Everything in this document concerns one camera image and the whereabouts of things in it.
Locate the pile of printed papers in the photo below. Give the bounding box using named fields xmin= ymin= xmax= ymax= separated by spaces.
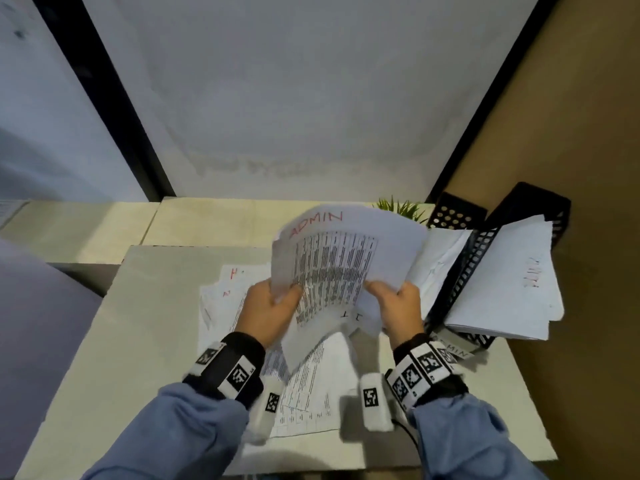
xmin=197 ymin=264 xmax=386 ymax=438

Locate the person's left forearm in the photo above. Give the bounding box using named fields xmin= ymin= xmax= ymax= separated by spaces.
xmin=82 ymin=382 xmax=251 ymax=480

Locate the black wrist band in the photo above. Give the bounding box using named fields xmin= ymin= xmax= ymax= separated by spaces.
xmin=385 ymin=333 xmax=470 ymax=413
xmin=182 ymin=332 xmax=266 ymax=411

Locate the person's right hand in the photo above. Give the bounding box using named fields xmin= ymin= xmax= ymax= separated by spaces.
xmin=363 ymin=279 xmax=425 ymax=351

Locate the grey vent grille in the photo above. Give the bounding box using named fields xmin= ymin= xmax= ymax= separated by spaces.
xmin=0 ymin=199 xmax=29 ymax=228

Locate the black corner trim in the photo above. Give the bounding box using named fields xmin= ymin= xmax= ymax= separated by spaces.
xmin=427 ymin=0 xmax=561 ymax=203

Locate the black wall post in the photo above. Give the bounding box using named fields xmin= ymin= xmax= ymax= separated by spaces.
xmin=29 ymin=0 xmax=176 ymax=203

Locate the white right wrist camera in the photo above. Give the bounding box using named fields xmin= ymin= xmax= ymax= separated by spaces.
xmin=359 ymin=373 xmax=396 ymax=433

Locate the black left wrist band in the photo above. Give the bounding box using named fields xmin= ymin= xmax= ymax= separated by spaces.
xmin=182 ymin=332 xmax=266 ymax=411

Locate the printed paper sheet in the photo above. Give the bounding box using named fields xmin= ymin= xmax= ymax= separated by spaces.
xmin=445 ymin=214 xmax=565 ymax=341
xmin=269 ymin=203 xmax=429 ymax=371
xmin=407 ymin=227 xmax=473 ymax=308

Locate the green potted plant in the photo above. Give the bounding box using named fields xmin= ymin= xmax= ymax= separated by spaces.
xmin=375 ymin=196 xmax=429 ymax=225

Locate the black right wrist band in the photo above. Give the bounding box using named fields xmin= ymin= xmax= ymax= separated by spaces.
xmin=385 ymin=333 xmax=470 ymax=413

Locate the person's left hand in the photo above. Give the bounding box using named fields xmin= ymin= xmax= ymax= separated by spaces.
xmin=235 ymin=278 xmax=303 ymax=349

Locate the black cable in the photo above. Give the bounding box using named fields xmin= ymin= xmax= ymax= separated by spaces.
xmin=393 ymin=419 xmax=421 ymax=448

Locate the grey partition panel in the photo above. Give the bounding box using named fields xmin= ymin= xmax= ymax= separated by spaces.
xmin=0 ymin=239 xmax=103 ymax=480

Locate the beige table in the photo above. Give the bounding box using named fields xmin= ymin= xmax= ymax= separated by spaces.
xmin=15 ymin=244 xmax=559 ymax=480

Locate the person's right forearm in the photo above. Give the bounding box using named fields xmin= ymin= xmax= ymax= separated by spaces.
xmin=409 ymin=394 xmax=551 ymax=480

